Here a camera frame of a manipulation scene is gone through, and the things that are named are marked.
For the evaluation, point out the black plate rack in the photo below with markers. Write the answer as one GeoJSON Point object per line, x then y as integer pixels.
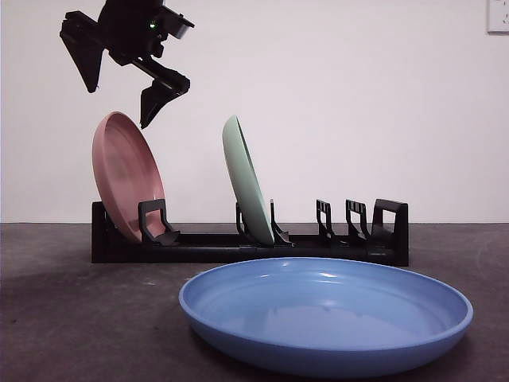
{"type": "Point", "coordinates": [139, 254]}

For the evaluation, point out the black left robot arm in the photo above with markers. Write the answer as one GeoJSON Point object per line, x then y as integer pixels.
{"type": "Point", "coordinates": [127, 28]}

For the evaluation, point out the blue plate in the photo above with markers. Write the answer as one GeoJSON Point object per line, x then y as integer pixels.
{"type": "Point", "coordinates": [318, 318]}

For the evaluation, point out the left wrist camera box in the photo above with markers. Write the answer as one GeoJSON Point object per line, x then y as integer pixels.
{"type": "Point", "coordinates": [179, 26]}

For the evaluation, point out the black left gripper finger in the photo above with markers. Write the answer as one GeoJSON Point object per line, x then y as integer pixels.
{"type": "Point", "coordinates": [153, 99]}
{"type": "Point", "coordinates": [87, 59]}

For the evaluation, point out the white wall socket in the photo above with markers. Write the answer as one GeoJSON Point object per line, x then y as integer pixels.
{"type": "Point", "coordinates": [499, 18]}

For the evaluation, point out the pink plate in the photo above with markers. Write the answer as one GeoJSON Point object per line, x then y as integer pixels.
{"type": "Point", "coordinates": [123, 179]}

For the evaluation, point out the pale green plate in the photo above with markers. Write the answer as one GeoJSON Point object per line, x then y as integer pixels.
{"type": "Point", "coordinates": [242, 183]}

